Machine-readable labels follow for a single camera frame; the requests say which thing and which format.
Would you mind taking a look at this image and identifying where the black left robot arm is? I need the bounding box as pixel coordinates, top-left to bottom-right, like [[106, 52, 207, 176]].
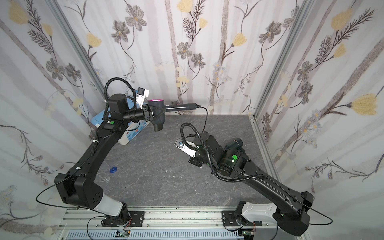
[[54, 77, 150, 227]]

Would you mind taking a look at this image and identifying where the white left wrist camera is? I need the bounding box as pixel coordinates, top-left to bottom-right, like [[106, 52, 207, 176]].
[[136, 88, 150, 109]]

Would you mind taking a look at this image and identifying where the black hair dryer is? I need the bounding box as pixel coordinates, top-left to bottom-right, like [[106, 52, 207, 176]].
[[147, 100, 198, 132]]

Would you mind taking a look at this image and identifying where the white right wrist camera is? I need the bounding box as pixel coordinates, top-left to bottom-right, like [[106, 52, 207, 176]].
[[174, 138, 197, 158]]

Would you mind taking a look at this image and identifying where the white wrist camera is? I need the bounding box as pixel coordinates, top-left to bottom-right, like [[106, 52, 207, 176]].
[[174, 138, 197, 158], [136, 88, 150, 109]]

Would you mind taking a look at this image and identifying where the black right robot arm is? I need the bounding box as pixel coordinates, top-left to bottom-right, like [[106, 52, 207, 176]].
[[176, 123, 314, 237]]

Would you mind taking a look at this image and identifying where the blue lid storage box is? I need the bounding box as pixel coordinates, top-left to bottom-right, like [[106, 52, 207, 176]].
[[91, 94, 150, 146]]

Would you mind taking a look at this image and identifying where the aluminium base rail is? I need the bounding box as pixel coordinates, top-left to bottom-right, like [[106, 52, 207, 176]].
[[53, 204, 296, 240]]

